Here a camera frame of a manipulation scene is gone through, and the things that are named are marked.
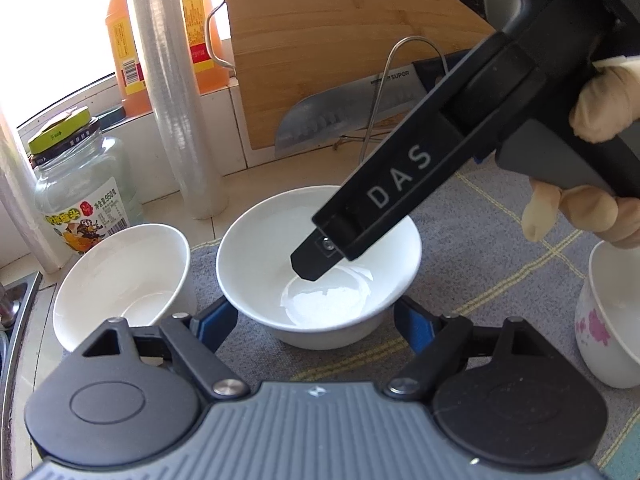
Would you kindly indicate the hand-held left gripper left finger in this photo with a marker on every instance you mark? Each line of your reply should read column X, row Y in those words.
column 215, row 321

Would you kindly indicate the steel sink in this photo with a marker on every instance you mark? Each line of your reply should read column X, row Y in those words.
column 20, row 360

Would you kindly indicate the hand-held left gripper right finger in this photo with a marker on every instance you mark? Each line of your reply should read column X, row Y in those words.
column 407, row 321

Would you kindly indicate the plain rimmed white bowl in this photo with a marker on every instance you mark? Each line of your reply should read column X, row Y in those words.
column 115, row 270

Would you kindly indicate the plastic wrap roll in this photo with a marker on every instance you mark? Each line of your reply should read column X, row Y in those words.
column 170, row 110

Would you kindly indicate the small floral white bowl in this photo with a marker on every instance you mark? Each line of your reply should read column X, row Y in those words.
column 600, row 330

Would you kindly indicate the large floral white bowl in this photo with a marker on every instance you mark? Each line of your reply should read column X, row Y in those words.
column 260, row 260

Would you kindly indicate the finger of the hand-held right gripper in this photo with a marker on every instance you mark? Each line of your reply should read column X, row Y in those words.
column 315, row 260

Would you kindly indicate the grey checked cloth mat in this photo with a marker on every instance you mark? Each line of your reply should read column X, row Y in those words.
column 475, row 270

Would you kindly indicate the person's right hand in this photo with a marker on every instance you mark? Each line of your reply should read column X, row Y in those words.
column 600, row 105

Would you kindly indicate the glass jar with label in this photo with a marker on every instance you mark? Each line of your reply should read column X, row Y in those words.
column 80, row 185

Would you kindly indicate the steel kitchen knife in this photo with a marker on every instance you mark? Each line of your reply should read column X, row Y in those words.
column 325, row 115

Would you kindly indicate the bamboo cutting board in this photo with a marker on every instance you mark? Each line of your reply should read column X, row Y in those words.
column 325, row 35

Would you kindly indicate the orange cooking oil bottle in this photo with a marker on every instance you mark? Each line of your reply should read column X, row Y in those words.
column 120, row 60

